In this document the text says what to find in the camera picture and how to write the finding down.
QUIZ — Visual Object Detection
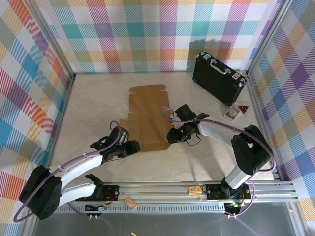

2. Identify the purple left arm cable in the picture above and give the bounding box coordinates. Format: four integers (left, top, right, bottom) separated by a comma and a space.
12, 120, 124, 223

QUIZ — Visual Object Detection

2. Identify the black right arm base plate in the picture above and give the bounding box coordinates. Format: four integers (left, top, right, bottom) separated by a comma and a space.
205, 183, 252, 200

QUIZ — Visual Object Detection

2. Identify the slotted grey cable duct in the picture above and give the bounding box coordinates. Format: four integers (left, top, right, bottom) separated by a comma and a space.
60, 205, 227, 213

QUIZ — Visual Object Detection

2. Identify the aluminium frame post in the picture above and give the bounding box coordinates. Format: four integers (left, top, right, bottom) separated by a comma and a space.
246, 0, 295, 77
23, 0, 76, 82

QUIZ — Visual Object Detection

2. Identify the grey metal panel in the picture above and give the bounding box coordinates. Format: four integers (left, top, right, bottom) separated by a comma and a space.
31, 211, 307, 236

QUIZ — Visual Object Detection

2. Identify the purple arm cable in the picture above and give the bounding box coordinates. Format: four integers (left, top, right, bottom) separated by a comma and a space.
12, 120, 124, 223
160, 106, 276, 219

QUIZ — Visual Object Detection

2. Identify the thin black cable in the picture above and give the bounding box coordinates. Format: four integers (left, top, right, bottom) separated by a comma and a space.
186, 134, 200, 147

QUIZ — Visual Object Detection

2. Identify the black briefcase with silver handle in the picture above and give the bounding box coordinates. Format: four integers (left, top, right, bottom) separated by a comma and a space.
191, 51, 248, 107

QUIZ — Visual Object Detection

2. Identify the aluminium frame side rail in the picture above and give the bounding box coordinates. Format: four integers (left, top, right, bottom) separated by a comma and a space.
41, 78, 76, 174
246, 73, 281, 180

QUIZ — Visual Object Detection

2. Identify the brown cardboard mailer box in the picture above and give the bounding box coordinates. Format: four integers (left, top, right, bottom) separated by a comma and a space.
119, 84, 176, 152

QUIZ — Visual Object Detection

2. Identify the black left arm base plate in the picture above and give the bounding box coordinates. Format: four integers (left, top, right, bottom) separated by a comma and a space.
102, 185, 121, 202

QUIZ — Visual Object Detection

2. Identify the small orange printed tag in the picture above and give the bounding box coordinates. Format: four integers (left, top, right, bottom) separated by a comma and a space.
124, 196, 138, 211

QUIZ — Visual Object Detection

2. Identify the small purple card box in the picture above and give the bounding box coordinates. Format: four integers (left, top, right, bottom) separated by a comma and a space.
223, 106, 241, 120

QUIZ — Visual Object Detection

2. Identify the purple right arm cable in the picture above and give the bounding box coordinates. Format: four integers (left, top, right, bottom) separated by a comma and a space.
160, 106, 276, 219

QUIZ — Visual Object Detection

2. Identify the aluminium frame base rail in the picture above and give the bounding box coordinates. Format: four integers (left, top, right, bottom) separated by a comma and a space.
60, 181, 300, 205

